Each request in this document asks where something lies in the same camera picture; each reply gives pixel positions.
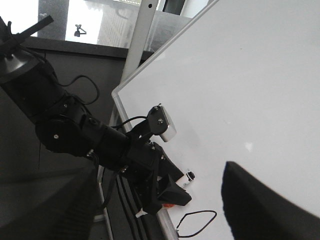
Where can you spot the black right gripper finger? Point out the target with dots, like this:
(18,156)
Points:
(253,211)

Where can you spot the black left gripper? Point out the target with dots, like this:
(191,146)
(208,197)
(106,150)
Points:
(147,161)

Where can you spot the white whiteboard marker with tape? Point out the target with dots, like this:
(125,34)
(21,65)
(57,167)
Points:
(186,179)

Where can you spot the orange round magnet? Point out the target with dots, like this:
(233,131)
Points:
(168,205)

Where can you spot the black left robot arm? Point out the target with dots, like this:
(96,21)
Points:
(64,124)

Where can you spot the white cable tie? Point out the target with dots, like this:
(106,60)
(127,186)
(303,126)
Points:
(140,213)

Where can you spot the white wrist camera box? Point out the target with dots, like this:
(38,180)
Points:
(160,123)

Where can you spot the white whiteboard with aluminium frame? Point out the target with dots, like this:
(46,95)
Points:
(241,83)

